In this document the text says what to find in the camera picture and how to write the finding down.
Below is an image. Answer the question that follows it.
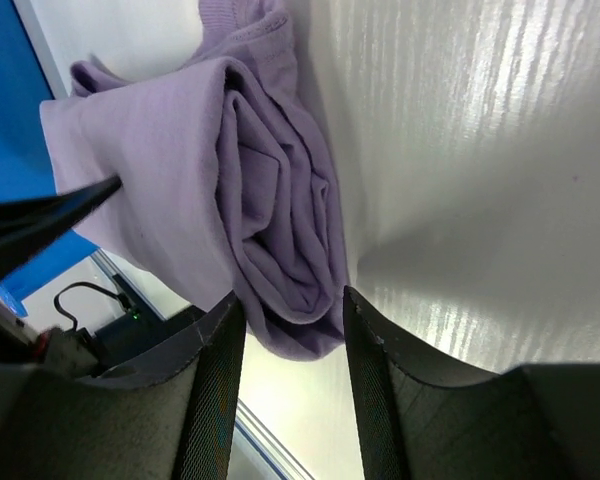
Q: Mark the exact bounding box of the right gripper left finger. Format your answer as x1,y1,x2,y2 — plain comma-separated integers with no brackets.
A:
0,295,245,479

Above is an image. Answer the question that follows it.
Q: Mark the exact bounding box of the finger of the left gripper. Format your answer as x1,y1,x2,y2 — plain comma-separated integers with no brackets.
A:
0,176,121,281

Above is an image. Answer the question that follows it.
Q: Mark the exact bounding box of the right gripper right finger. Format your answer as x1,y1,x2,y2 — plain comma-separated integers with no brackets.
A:
343,288,600,479

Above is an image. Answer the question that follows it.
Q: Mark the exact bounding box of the purple t-shirt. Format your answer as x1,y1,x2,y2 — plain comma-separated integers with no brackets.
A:
40,1,348,361

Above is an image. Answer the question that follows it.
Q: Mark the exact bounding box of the blue plastic bin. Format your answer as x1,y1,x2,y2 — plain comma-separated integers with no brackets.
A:
0,1,96,317

